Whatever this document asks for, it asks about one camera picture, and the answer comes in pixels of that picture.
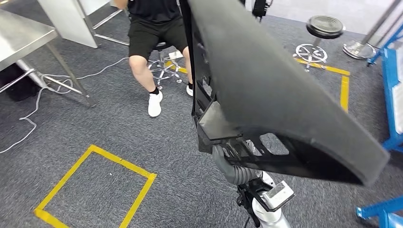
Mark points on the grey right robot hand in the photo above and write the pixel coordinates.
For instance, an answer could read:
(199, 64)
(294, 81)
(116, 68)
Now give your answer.
(253, 148)

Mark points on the black plastic plate bracket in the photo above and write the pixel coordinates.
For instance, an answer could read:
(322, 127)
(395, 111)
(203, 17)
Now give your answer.
(267, 78)

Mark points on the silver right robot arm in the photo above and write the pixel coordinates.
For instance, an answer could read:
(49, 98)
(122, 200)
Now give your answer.
(233, 174)

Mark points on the blue metal shelf rack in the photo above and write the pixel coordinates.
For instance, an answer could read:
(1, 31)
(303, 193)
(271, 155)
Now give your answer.
(390, 94)

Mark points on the stainless steel workbench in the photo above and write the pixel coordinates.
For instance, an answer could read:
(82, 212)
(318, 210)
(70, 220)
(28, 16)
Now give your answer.
(22, 37)

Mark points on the yellow floor tape strip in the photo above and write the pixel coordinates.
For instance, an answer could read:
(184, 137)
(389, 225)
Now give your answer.
(184, 70)

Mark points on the yellow floor tape square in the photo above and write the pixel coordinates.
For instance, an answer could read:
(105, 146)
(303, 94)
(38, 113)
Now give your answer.
(344, 94)
(122, 160)

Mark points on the black stool chrome base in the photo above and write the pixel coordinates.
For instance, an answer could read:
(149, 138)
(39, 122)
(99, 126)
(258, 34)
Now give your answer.
(162, 46)
(324, 26)

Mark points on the chrome barrier stanchion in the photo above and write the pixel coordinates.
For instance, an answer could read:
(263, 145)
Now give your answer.
(359, 48)

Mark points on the large white plastic crate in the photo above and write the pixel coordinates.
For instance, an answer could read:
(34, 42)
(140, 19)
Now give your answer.
(399, 100)

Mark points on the person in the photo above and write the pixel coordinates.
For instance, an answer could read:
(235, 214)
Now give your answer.
(151, 31)

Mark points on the white table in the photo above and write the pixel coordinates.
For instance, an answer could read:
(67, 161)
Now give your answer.
(69, 22)

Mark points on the black box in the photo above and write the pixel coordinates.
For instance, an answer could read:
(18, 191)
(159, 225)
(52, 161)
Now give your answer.
(15, 85)

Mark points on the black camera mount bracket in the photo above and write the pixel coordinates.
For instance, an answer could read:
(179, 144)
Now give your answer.
(252, 195)

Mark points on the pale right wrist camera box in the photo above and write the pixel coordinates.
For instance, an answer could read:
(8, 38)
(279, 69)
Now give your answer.
(278, 193)

